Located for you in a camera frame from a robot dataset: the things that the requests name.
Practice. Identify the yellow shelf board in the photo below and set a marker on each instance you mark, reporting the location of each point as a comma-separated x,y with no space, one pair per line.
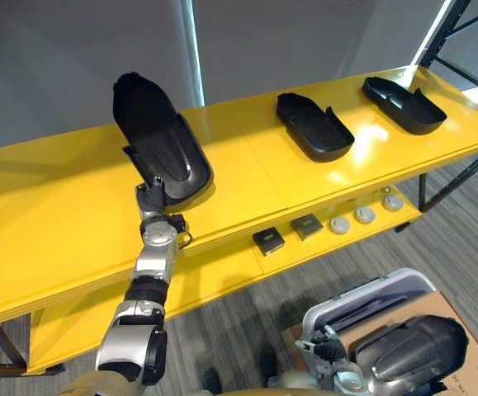
57,206
222,276

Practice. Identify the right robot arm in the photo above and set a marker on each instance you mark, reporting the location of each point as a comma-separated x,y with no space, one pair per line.
348,377

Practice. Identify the round grey disc part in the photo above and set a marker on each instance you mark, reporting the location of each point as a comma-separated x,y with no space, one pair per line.
339,225
392,204
365,215

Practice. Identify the grey plastic crate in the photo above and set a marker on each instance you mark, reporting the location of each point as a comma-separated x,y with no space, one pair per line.
387,280

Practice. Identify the tan robot torso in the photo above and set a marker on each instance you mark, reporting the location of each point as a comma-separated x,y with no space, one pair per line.
288,389

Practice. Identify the dark right robot foot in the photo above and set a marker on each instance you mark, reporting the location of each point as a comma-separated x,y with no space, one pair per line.
268,363

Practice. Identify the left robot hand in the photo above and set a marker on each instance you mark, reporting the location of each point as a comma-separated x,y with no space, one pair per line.
151,198

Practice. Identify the dark left robot foot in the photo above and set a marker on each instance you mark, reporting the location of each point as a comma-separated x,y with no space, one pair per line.
213,379

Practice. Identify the black plastic housing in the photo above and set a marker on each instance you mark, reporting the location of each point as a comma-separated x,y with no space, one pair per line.
160,136
420,342
408,107
317,132

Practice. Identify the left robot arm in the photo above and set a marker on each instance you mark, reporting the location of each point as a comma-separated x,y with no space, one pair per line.
156,264

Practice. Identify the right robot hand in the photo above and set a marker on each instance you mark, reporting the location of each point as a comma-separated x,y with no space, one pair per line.
325,346

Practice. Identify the dark robot foot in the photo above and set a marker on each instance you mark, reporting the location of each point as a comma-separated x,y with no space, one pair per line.
268,363
213,379

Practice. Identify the small cardboard box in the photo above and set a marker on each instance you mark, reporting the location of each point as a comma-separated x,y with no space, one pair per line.
292,338

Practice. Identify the small black square box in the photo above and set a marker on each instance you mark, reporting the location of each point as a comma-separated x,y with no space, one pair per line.
268,242
306,227

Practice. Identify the black metal rack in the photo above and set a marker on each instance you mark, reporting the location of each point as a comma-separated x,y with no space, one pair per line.
448,31

